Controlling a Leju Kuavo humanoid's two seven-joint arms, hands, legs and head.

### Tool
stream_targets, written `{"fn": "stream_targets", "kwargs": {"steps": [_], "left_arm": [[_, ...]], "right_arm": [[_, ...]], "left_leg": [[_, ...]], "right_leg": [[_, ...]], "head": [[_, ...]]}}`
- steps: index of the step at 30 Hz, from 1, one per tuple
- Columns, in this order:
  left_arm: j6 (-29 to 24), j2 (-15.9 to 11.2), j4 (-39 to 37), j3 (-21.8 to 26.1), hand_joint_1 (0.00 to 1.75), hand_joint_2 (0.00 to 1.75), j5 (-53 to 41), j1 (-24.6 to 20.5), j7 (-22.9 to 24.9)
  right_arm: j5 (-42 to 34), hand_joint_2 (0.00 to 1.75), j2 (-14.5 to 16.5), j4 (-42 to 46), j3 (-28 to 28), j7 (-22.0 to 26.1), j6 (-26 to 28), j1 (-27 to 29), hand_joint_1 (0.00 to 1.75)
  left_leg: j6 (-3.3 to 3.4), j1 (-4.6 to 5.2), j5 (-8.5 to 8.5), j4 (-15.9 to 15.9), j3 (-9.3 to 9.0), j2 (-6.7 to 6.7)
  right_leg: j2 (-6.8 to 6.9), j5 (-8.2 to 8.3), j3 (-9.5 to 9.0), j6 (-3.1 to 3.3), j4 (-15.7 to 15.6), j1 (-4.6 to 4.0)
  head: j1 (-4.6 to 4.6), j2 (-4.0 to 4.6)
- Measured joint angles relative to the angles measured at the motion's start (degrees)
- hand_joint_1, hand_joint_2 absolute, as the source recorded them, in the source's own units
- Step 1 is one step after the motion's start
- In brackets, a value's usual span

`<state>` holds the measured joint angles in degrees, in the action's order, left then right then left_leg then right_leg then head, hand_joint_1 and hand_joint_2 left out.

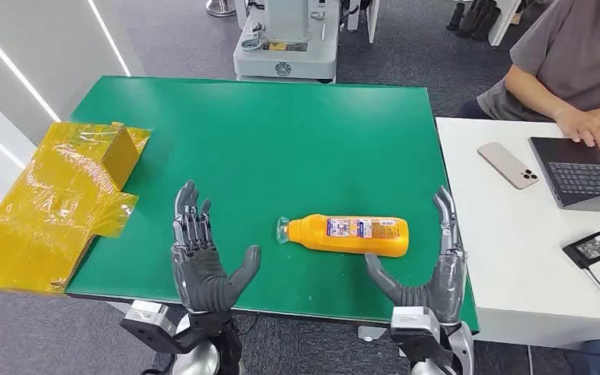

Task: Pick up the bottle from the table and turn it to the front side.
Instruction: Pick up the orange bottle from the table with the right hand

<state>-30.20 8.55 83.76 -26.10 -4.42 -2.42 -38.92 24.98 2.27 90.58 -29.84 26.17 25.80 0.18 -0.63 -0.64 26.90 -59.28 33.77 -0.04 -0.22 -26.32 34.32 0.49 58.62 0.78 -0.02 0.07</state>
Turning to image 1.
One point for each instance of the beige smartphone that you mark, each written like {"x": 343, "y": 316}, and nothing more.
{"x": 507, "y": 165}

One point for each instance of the white table foot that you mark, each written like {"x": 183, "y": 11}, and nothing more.
{"x": 371, "y": 334}

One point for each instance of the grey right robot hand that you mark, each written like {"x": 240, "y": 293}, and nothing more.
{"x": 447, "y": 290}

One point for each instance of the green top table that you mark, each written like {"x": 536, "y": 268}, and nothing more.
{"x": 279, "y": 145}

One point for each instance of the yellow taped cardboard box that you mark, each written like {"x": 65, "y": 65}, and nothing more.
{"x": 46, "y": 207}

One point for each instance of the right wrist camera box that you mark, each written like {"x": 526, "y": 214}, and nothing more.
{"x": 414, "y": 326}

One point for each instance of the person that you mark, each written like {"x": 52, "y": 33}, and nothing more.
{"x": 579, "y": 57}

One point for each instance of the person's forearm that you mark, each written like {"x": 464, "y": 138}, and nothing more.
{"x": 535, "y": 93}

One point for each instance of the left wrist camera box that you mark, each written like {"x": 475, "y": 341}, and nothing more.
{"x": 147, "y": 318}

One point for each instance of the chrome stand base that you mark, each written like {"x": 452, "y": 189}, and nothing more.
{"x": 221, "y": 8}

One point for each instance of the white robot base machine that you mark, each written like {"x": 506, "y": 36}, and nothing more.
{"x": 289, "y": 52}

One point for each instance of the person's hand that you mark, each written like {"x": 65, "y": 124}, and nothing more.
{"x": 587, "y": 127}

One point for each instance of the dark grey laptop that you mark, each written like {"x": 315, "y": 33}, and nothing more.
{"x": 584, "y": 176}

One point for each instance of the white desk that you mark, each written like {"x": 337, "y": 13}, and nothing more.
{"x": 517, "y": 248}

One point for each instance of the orange plastic bottle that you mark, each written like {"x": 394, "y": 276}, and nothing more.
{"x": 352, "y": 238}

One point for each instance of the black power adapter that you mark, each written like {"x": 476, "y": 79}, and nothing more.
{"x": 592, "y": 249}

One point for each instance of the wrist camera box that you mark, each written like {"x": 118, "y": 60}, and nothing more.
{"x": 414, "y": 326}
{"x": 147, "y": 318}

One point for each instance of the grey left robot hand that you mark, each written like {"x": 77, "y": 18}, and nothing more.
{"x": 201, "y": 279}

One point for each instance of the black boots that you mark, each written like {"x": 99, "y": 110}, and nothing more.
{"x": 476, "y": 18}

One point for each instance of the white furniture panel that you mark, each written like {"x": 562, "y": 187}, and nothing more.
{"x": 504, "y": 20}

